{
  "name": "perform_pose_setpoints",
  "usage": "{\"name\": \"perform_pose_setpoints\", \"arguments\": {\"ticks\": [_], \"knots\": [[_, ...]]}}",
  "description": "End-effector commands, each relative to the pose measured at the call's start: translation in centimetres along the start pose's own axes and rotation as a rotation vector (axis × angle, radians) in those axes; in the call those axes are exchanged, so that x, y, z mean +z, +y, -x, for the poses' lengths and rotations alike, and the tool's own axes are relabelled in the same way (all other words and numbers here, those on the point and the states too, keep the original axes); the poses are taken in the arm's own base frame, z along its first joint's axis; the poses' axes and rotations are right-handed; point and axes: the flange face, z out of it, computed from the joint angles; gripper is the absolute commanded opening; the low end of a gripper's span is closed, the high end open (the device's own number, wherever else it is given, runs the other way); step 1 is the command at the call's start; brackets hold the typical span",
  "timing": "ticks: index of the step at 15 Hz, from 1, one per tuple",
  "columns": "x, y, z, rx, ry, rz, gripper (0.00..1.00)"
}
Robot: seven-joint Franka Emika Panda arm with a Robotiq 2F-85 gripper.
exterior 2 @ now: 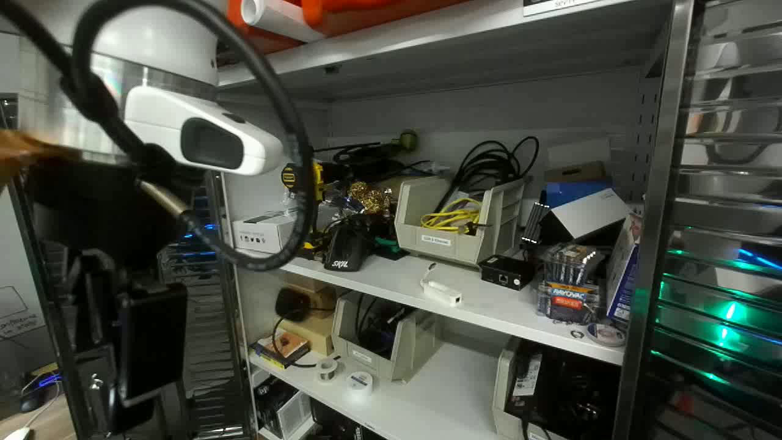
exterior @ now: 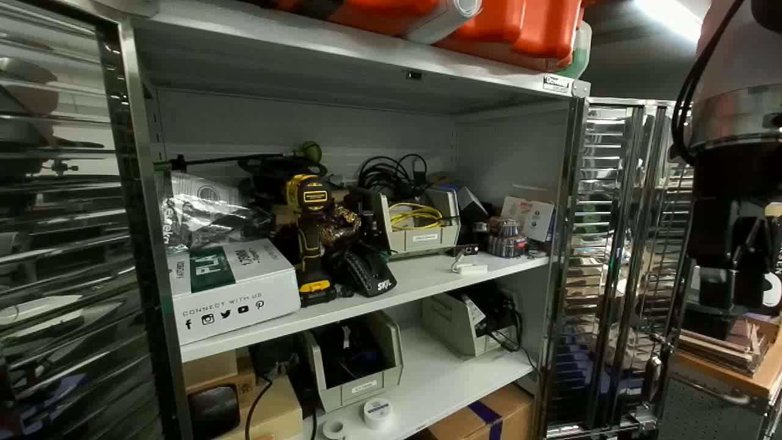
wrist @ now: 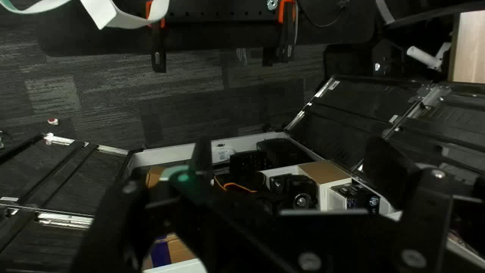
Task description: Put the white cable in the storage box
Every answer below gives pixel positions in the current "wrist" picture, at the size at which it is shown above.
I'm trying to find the white metal shelving unit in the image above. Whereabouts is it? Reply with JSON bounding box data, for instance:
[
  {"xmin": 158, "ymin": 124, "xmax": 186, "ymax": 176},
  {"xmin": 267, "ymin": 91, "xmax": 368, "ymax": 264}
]
[{"xmin": 132, "ymin": 132, "xmax": 291, "ymax": 168}]

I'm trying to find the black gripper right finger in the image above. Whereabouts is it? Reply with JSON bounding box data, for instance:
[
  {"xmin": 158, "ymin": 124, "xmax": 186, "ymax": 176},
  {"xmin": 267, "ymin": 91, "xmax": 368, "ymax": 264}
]
[{"xmin": 362, "ymin": 135, "xmax": 455, "ymax": 273}]

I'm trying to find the cardboard box with blue tape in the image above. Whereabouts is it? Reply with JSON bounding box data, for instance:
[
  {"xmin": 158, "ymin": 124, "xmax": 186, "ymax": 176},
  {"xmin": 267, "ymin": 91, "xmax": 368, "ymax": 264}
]
[{"xmin": 142, "ymin": 232, "xmax": 200, "ymax": 270}]

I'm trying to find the white box with black print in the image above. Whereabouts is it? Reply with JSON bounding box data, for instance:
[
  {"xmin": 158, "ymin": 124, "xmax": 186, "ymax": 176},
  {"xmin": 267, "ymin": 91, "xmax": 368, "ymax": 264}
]
[{"xmin": 320, "ymin": 176, "xmax": 403, "ymax": 221}]

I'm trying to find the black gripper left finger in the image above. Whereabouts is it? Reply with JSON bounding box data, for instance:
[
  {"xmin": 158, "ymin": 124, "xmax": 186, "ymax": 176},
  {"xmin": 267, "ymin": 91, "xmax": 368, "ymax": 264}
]
[{"xmin": 70, "ymin": 150, "xmax": 150, "ymax": 273}]

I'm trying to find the white cylinder handle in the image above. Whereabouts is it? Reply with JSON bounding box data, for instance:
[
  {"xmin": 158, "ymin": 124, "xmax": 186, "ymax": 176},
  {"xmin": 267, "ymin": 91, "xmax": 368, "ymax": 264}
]
[{"xmin": 405, "ymin": 41, "xmax": 452, "ymax": 73}]

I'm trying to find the metal tray rack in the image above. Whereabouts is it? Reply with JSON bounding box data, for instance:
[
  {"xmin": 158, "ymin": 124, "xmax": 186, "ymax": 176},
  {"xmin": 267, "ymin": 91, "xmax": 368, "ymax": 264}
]
[{"xmin": 285, "ymin": 74, "xmax": 485, "ymax": 264}]

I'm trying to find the black device with round lens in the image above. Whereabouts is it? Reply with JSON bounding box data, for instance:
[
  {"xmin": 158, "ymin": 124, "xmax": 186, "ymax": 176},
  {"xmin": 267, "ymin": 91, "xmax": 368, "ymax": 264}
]
[{"xmin": 259, "ymin": 173, "xmax": 321, "ymax": 212}]

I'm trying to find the orange wire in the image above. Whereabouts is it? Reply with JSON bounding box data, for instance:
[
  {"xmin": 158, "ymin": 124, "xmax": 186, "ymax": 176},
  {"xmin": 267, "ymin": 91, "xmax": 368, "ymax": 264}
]
[{"xmin": 211, "ymin": 174, "xmax": 261, "ymax": 197}]

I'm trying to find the orange and black clamp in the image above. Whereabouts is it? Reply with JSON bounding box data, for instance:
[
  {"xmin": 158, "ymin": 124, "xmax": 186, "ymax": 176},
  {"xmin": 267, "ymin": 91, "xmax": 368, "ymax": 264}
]
[{"xmin": 261, "ymin": 0, "xmax": 300, "ymax": 68}]

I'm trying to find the black pegboard panel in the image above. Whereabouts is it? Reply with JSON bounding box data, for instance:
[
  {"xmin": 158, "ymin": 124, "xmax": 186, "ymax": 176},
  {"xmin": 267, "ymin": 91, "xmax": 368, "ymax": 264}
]
[{"xmin": 39, "ymin": 0, "xmax": 382, "ymax": 58}]

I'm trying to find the chrome wire rack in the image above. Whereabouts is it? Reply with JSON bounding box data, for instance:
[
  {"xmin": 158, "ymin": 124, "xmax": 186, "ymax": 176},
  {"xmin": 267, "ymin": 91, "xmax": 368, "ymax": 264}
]
[{"xmin": 0, "ymin": 132, "xmax": 133, "ymax": 273}]

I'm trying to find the white flat strap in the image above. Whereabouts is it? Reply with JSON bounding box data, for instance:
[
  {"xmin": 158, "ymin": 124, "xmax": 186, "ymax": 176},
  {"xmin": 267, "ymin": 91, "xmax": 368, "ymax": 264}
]
[{"xmin": 0, "ymin": 0, "xmax": 171, "ymax": 30}]

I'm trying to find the black ribbed box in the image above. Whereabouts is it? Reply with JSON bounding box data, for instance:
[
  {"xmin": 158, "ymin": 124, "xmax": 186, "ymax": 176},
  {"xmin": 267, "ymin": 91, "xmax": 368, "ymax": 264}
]
[{"xmin": 227, "ymin": 147, "xmax": 276, "ymax": 193}]

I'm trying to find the green round knob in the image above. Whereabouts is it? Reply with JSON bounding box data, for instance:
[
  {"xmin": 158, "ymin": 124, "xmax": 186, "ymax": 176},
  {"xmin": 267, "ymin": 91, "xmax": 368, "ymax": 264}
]
[{"xmin": 165, "ymin": 167, "xmax": 195, "ymax": 188}]

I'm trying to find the light wooden board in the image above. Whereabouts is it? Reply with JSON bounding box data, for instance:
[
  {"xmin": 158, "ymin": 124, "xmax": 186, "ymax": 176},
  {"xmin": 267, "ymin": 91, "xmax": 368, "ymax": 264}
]
[{"xmin": 450, "ymin": 9, "xmax": 485, "ymax": 85}]

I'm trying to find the small brown cardboard box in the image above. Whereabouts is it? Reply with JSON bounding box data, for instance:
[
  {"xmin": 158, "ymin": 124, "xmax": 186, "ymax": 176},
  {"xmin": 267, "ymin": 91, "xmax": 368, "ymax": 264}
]
[{"xmin": 297, "ymin": 159, "xmax": 355, "ymax": 190}]

